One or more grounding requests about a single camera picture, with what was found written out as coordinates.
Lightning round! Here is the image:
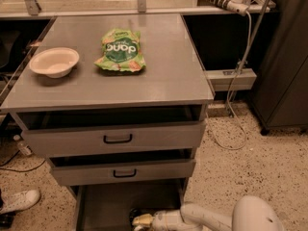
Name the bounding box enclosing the dark cabinet at right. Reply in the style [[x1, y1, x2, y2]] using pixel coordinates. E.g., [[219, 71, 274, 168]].
[[248, 0, 308, 135]]

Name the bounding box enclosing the black floor cable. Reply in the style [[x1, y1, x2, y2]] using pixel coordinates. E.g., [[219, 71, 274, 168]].
[[0, 149, 47, 173]]

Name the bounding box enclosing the middle grey drawer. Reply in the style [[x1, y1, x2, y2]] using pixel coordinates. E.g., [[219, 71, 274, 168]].
[[51, 149, 195, 186]]

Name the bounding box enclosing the grey drawer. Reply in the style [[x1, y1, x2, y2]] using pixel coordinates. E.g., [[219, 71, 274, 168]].
[[51, 149, 195, 186], [72, 179, 184, 231], [22, 105, 205, 158]]

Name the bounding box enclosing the white cable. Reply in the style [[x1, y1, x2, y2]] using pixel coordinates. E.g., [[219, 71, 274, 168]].
[[205, 10, 254, 151]]

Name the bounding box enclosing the green chip bag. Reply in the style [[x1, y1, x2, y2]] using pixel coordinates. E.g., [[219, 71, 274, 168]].
[[94, 28, 145, 73]]

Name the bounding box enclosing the top grey drawer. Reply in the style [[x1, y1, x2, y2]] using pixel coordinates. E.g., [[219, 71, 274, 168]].
[[22, 105, 205, 158]]

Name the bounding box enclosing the white power strip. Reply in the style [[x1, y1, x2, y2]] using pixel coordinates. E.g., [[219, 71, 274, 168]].
[[205, 0, 248, 16]]

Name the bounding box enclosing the white sneaker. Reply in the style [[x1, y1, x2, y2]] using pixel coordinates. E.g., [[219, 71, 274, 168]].
[[0, 190, 40, 215]]

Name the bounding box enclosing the grey metal beam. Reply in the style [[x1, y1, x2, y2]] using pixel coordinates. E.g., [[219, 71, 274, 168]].
[[205, 68, 257, 91]]

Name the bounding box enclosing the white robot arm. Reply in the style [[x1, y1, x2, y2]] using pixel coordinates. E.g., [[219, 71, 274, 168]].
[[131, 195, 286, 231]]

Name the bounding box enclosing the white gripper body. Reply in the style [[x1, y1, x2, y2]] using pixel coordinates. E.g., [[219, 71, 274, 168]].
[[151, 210, 180, 231]]

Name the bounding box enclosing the white paper bowl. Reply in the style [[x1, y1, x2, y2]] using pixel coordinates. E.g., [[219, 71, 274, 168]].
[[29, 47, 79, 79]]

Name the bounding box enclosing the bottom grey drawer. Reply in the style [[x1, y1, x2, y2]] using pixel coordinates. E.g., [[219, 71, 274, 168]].
[[72, 179, 184, 231]]

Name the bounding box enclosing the grey drawer cabinet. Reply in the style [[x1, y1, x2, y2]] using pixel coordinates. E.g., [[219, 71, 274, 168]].
[[0, 13, 216, 231]]

